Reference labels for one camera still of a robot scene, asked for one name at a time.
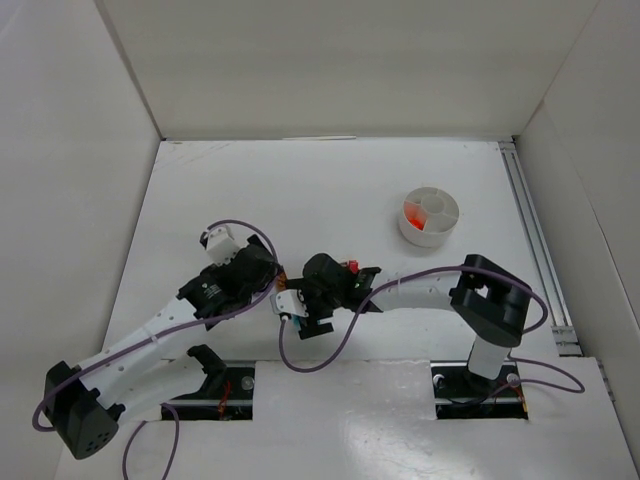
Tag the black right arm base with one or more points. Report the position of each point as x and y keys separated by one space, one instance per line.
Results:
x=461 y=395

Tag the aluminium rail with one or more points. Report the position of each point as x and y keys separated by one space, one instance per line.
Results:
x=564 y=334

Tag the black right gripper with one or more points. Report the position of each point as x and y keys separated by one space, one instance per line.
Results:
x=310 y=310

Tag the small brown lego brick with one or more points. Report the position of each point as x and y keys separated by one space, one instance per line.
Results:
x=281 y=281

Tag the white round divided container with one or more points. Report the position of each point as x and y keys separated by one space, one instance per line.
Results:
x=437 y=207

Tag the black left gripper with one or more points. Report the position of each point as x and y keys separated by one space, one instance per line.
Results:
x=261 y=261

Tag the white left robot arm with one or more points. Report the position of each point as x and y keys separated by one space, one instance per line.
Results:
x=167 y=357

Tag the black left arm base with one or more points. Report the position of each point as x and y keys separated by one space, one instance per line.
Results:
x=225 y=393

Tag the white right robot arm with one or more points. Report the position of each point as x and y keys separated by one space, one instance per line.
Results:
x=490 y=300

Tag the orange curved lego piece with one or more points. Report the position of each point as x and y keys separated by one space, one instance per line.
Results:
x=417 y=223

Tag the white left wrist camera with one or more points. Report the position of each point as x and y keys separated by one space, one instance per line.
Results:
x=220 y=245

